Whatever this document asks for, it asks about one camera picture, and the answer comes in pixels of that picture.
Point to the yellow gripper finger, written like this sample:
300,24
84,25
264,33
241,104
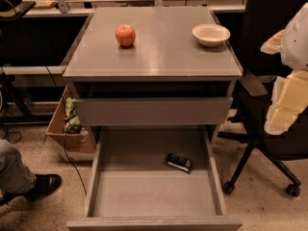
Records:
288,100
273,44

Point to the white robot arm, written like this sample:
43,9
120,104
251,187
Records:
294,53

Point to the grey drawer cabinet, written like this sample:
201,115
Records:
165,60

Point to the closed top drawer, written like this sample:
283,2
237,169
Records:
152,111

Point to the open middle drawer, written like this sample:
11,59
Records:
133,189

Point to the black office chair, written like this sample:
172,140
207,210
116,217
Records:
260,20

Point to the white paper bowl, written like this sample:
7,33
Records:
210,35

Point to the red apple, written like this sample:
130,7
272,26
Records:
125,35

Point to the cardboard box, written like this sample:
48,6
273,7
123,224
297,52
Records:
75,147

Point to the green snack bag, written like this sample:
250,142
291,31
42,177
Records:
72,122

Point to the black shoe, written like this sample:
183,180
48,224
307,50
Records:
45,185

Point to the jeans leg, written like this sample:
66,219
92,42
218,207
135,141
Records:
15,177

